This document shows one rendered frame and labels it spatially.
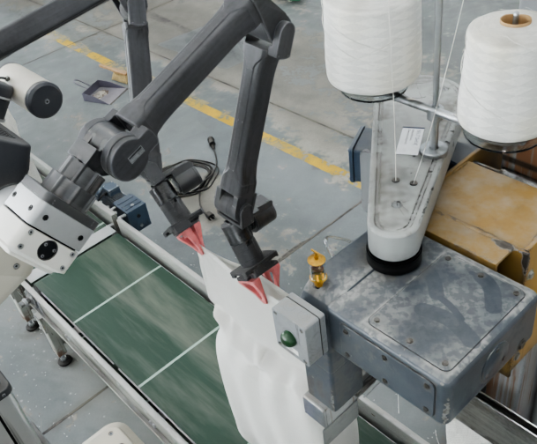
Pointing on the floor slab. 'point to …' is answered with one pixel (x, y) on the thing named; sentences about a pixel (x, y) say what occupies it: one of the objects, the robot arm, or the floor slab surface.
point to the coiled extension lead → (205, 178)
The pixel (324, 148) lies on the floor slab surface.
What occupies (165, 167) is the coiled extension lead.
